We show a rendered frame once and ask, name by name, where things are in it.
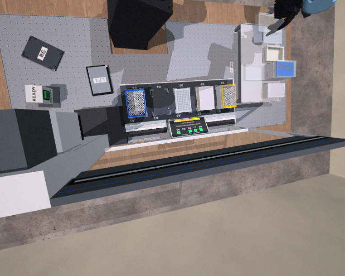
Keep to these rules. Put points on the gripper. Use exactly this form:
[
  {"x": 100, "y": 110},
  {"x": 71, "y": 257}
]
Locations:
[{"x": 282, "y": 9}]

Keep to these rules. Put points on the white ready key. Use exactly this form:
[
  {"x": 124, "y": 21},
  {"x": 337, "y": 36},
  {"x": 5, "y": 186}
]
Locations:
[{"x": 46, "y": 96}]

